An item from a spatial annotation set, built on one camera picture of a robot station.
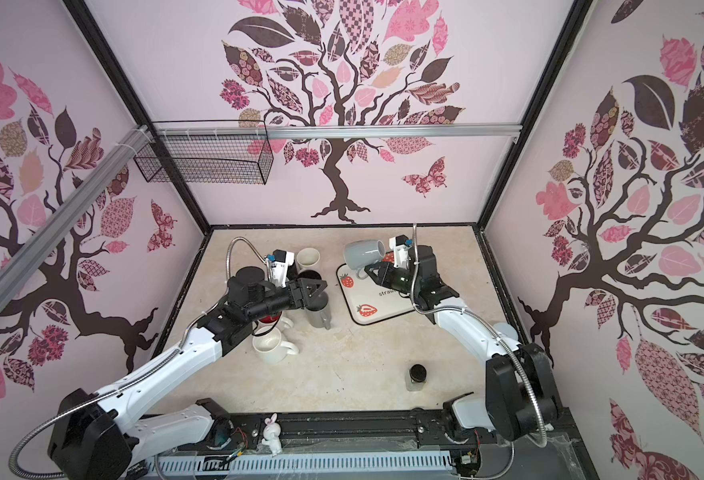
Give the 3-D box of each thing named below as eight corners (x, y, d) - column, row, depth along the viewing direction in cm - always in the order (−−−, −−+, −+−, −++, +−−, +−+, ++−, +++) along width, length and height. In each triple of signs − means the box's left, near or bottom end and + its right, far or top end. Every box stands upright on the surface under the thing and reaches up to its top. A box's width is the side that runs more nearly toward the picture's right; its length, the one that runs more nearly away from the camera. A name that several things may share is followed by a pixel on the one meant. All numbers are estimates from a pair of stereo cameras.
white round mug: (262, 367, 86) (254, 357, 79) (259, 346, 90) (251, 334, 83) (299, 354, 88) (294, 343, 82) (294, 334, 92) (289, 322, 86)
